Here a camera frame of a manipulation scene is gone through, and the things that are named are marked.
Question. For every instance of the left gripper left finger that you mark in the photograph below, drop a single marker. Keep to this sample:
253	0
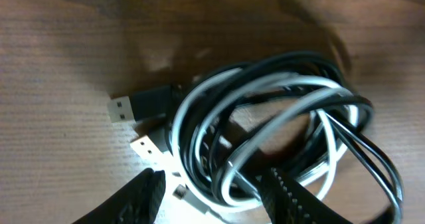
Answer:
137	202

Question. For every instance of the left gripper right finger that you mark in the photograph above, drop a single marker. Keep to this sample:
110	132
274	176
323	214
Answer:
288	202

